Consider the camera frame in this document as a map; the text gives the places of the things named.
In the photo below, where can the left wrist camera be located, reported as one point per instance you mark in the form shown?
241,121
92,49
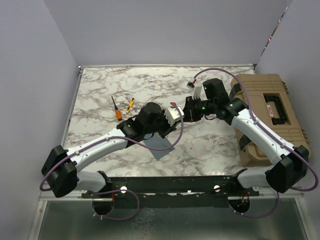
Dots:
173,114

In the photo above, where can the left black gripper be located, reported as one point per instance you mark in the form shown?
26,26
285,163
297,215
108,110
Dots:
168,128

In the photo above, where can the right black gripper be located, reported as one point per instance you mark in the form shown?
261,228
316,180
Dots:
189,115

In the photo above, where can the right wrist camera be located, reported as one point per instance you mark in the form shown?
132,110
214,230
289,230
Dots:
195,88

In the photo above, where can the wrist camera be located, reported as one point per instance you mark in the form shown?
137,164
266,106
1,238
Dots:
195,88
173,114

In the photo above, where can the yellow utility knife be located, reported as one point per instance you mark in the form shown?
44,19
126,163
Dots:
130,105

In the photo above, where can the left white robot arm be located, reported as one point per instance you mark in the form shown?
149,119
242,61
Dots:
63,168

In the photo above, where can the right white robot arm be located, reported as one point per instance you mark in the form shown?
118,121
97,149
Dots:
288,162

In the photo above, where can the orange handled screwdriver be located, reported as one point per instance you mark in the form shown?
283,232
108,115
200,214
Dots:
117,111

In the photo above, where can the tan plastic tool case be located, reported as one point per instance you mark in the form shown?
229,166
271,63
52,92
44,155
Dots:
269,97

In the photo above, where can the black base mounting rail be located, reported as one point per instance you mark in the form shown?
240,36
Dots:
172,192

